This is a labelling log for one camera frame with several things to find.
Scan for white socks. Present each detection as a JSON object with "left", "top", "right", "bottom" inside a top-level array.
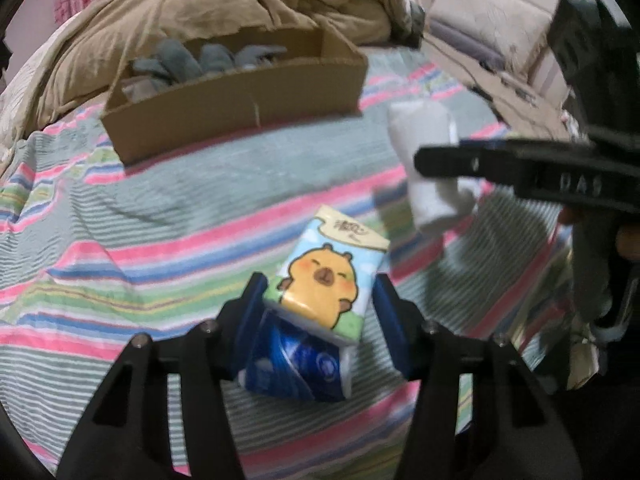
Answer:
[{"left": 387, "top": 98, "right": 480, "bottom": 236}]

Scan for blue tissue pack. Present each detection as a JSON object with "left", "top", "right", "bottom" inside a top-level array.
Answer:
[{"left": 236, "top": 311, "right": 355, "bottom": 402}]

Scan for capybara tissue pack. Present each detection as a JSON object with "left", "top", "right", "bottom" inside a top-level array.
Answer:
[{"left": 264, "top": 205, "right": 390, "bottom": 347}]

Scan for dark grey sock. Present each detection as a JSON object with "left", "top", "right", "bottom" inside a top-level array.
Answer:
[{"left": 233, "top": 44, "right": 288, "bottom": 70}]

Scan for grey knitted sock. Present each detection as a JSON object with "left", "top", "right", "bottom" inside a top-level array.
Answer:
[{"left": 131, "top": 39, "right": 235, "bottom": 88}]

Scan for clear snack bag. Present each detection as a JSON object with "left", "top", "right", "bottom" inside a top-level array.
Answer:
[{"left": 120, "top": 77, "right": 164, "bottom": 103}]

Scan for grey striped pillow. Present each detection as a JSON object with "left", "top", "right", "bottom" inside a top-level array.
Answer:
[{"left": 528, "top": 48, "right": 570, "bottom": 108}]

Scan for white floral cushion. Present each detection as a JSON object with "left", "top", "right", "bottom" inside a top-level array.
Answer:
[{"left": 427, "top": 0, "right": 551, "bottom": 79}]

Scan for striped colourful towel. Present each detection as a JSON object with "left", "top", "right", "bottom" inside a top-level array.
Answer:
[{"left": 1, "top": 49, "right": 572, "bottom": 469}]

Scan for open cardboard box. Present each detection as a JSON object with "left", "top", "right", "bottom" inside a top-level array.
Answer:
[{"left": 101, "top": 27, "right": 368, "bottom": 166}]

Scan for beige crumpled duvet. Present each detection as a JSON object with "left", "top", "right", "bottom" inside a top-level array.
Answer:
[{"left": 13, "top": 0, "right": 424, "bottom": 138}]

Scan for white floral bedsheet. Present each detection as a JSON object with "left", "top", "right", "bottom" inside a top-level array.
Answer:
[{"left": 1, "top": 13, "right": 79, "bottom": 166}]

